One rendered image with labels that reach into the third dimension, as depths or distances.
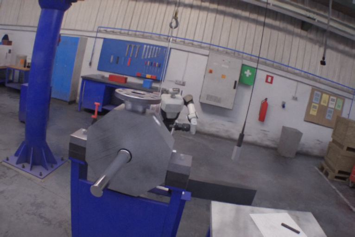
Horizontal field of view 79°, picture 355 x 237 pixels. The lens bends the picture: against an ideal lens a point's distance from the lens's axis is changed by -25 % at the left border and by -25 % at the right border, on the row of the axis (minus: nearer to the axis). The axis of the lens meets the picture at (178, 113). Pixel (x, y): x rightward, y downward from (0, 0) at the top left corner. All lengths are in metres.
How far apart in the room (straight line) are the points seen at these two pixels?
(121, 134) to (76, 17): 6.42
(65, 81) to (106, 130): 5.65
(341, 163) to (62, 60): 7.18
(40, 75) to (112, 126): 1.92
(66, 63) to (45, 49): 3.87
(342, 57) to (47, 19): 6.98
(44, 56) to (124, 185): 2.07
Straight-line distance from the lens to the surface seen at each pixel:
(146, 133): 1.45
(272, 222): 1.64
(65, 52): 7.12
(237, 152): 2.42
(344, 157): 6.07
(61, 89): 7.18
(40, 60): 3.25
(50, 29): 3.24
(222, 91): 6.35
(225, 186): 1.97
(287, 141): 6.59
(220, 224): 1.48
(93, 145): 1.57
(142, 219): 1.72
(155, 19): 6.90
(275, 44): 6.90
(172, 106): 3.43
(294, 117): 7.12
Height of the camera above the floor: 1.65
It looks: 11 degrees down
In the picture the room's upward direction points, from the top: 12 degrees clockwise
